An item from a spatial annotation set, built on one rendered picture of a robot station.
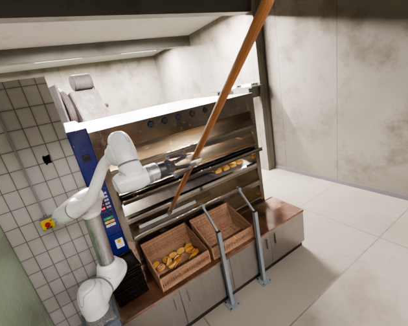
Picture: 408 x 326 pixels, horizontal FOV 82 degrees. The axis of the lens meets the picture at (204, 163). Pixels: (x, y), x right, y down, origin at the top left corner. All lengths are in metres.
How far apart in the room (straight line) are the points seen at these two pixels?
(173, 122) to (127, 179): 1.50
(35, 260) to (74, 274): 0.37
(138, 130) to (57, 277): 1.54
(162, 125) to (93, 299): 1.57
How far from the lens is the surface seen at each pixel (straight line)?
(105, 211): 2.45
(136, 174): 1.09
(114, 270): 1.86
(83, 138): 2.27
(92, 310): 1.83
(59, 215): 1.51
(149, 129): 2.41
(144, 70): 10.57
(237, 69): 0.78
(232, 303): 2.98
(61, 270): 2.70
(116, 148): 1.12
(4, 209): 2.45
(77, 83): 6.84
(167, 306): 2.56
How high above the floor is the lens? 2.32
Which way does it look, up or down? 18 degrees down
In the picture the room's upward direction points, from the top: 11 degrees counter-clockwise
